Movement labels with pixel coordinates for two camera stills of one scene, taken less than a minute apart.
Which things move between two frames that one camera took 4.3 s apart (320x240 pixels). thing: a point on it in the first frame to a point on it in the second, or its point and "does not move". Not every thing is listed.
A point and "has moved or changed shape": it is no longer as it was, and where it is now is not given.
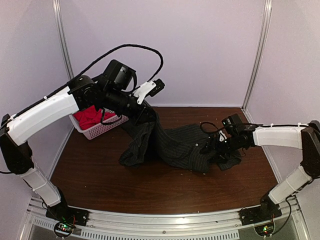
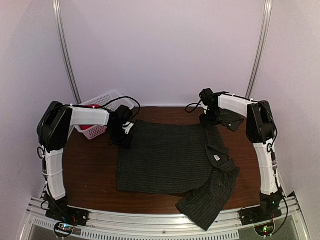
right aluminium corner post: (267, 11) does not move
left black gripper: (140, 118) to (126, 144)
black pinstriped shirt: (188, 146) has moved or changed shape
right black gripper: (216, 147) to (205, 121)
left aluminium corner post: (57, 6) does not move
